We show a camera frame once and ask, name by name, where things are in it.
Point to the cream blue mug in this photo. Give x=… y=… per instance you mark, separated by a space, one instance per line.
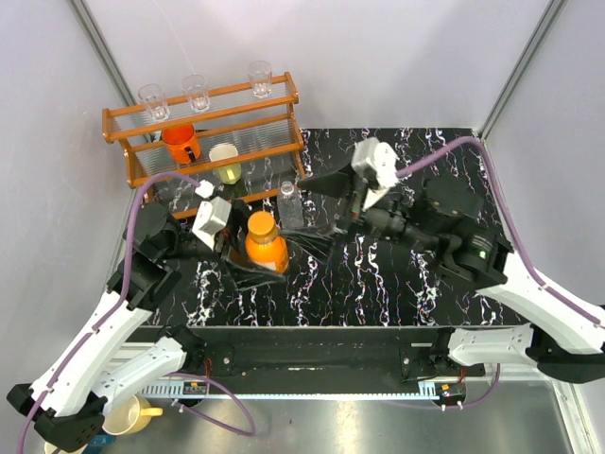
x=96 y=445

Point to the middle clear glass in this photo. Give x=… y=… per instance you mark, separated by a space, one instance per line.
x=195 y=90

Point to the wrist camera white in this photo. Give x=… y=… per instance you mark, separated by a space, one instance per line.
x=212 y=216
x=375 y=163

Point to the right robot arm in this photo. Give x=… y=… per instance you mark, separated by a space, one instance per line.
x=562 y=337

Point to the right corner aluminium post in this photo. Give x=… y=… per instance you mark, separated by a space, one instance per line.
x=535 y=42

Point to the orange mug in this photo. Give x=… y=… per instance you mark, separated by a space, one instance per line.
x=182 y=144

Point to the yellow mug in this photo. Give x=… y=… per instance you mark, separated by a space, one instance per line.
x=130 y=417

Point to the grey slotted cable duct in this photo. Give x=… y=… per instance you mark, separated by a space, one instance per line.
x=175 y=388

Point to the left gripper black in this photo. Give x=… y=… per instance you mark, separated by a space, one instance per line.
x=240 y=274

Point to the clear glass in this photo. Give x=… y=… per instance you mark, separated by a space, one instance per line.
x=154 y=101
x=260 y=77
x=195 y=90

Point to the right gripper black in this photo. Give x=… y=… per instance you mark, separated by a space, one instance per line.
x=319 y=240

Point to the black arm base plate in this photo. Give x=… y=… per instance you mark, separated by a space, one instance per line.
x=329 y=358

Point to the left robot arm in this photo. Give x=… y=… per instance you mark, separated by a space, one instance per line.
x=68 y=404

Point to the orange wooden shelf rack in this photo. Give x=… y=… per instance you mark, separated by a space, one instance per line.
x=249 y=145

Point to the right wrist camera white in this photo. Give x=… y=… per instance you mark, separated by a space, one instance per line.
x=375 y=163

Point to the right clear glass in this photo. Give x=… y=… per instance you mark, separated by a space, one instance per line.
x=260 y=77

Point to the orange juice bottle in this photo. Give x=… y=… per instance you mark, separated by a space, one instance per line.
x=270 y=253

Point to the left clear glass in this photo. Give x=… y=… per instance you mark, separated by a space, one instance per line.
x=154 y=101

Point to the clear plastic bottle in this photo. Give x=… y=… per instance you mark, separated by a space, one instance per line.
x=290 y=206

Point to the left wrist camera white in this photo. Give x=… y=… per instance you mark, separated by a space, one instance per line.
x=212 y=216

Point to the aluminium front rail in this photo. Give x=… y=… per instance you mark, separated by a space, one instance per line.
x=514 y=409

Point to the corner aluminium post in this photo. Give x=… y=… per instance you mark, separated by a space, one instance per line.
x=102 y=51
x=535 y=42

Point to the orange bottle cap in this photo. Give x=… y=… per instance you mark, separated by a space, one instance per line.
x=262 y=224

